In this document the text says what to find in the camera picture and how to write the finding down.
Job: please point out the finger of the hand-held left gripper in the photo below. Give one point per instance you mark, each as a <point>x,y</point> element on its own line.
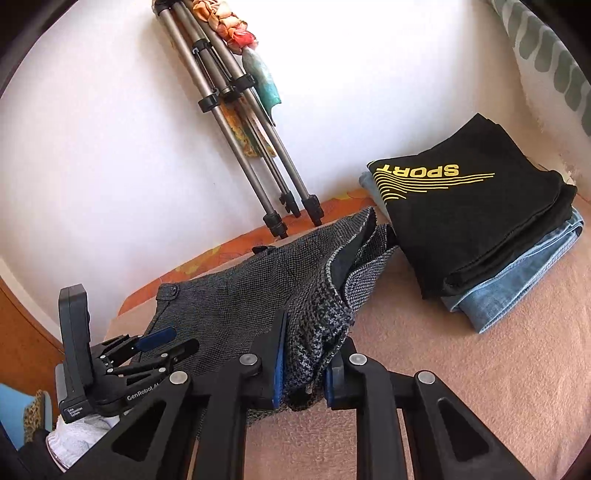
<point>175,351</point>
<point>157,337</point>

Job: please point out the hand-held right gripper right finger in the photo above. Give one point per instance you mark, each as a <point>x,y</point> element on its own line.
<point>330,381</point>

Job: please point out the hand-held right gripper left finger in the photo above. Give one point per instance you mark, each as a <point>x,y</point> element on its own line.
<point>278,369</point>

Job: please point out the grey tweed pants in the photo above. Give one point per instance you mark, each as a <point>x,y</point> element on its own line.
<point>240,295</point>

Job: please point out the person's left hand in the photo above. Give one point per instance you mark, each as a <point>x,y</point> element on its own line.
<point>81,436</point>

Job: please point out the leopard print cloth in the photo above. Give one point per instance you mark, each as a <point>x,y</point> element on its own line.
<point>34,415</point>

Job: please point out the light blue cushion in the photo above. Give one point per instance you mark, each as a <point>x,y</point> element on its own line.
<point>11,415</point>

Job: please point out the folded blue jeans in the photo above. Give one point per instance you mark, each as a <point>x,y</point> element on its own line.
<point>508,290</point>

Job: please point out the black garment with yellow print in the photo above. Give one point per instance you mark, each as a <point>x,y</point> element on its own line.
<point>461,217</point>

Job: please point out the yellow patterned cloth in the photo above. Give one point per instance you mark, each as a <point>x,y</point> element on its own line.
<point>244,136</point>

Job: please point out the grey metal tripod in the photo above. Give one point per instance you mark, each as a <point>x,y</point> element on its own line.
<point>207,101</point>

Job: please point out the plain black folded garment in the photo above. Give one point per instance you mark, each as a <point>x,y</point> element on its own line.
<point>531,240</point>

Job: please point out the teal cloth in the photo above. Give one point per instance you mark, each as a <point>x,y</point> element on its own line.
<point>265,83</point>

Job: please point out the orange floral scarf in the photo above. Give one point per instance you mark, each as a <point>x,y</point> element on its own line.
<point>226,25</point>

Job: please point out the white curtain with grey-green pattern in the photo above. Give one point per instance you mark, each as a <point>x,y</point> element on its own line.
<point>545,50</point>

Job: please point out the wooden bed frame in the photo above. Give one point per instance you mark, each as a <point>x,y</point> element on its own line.
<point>23,341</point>

